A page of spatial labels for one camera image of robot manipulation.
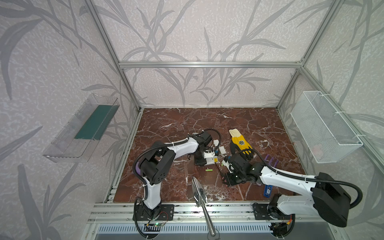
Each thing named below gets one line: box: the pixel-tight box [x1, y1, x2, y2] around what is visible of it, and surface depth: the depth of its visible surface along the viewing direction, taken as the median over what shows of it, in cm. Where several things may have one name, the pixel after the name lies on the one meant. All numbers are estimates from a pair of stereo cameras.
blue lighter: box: [263, 185, 273, 198], surface depth 79 cm
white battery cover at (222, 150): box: [219, 146, 227, 155], surface depth 98 cm
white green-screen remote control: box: [204, 156, 219, 166], surface depth 92 cm
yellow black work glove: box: [228, 128, 254, 160], surface depth 100 cm
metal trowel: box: [191, 176, 216, 237], surface depth 79 cm
